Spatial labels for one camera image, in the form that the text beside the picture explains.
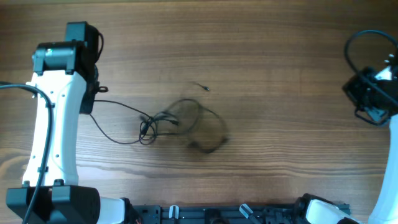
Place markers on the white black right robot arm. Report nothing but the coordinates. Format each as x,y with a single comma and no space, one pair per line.
325,150

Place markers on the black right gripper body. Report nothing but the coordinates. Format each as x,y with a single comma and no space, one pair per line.
370,115

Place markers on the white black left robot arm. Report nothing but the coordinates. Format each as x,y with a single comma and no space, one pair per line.
64,82

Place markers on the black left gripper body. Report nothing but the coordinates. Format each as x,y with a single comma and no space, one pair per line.
88,101

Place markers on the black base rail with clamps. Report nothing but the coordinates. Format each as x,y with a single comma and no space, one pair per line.
282,213

